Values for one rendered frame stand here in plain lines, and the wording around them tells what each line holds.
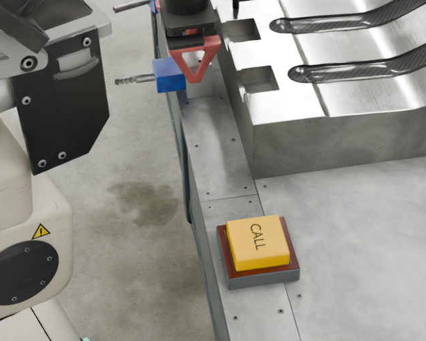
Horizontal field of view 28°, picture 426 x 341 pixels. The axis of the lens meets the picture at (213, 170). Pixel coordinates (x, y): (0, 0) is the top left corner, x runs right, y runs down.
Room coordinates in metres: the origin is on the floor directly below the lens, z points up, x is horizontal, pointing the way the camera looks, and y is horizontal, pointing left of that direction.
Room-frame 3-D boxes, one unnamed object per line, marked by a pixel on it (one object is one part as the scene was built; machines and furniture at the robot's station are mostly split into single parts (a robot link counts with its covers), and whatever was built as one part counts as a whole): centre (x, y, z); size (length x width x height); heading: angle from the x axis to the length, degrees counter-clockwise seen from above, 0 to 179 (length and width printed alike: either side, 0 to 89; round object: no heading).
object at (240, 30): (0.94, -0.04, 0.87); 0.05 x 0.05 x 0.04; 8
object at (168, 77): (0.93, 0.07, 0.83); 0.13 x 0.05 x 0.05; 99
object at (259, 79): (0.83, -0.06, 0.87); 0.05 x 0.05 x 0.04; 8
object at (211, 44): (0.91, 0.02, 0.88); 0.07 x 0.07 x 0.09; 10
